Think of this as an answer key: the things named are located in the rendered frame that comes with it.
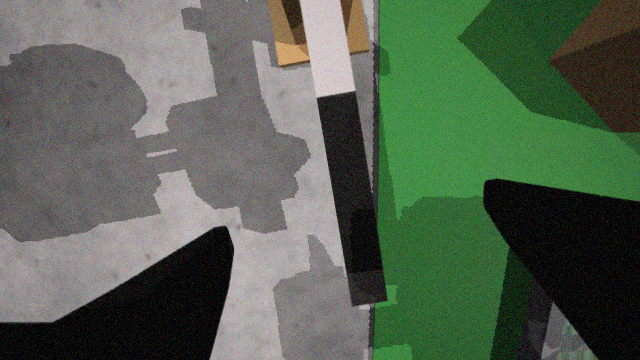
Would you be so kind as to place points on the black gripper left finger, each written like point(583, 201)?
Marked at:
point(170, 311)

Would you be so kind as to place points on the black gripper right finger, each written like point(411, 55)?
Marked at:
point(584, 250)

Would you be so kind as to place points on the green mat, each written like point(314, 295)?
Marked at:
point(466, 94)

